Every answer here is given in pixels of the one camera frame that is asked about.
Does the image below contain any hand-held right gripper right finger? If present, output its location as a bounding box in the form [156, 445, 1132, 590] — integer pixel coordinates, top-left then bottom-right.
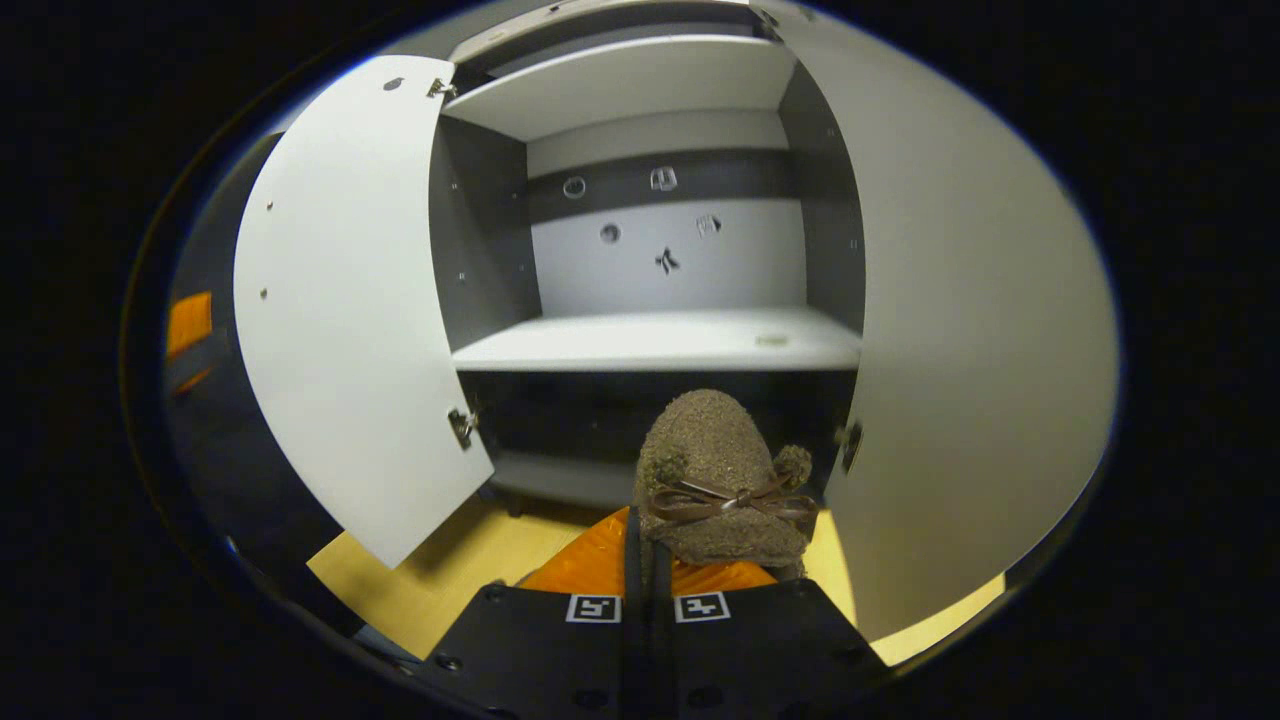
[650, 545, 889, 720]

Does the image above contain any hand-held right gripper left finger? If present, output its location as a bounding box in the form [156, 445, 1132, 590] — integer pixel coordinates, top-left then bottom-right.
[425, 506, 646, 720]

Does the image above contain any white shoe cabinet door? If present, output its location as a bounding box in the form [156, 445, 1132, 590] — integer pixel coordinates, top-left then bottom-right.
[778, 0, 1121, 643]
[233, 55, 496, 569]

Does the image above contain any brown fuzzy shoe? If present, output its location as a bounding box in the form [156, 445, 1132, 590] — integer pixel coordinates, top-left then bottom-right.
[632, 390, 821, 581]

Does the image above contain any white shoe cabinet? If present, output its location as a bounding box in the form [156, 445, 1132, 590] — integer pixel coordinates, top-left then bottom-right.
[430, 0, 867, 511]

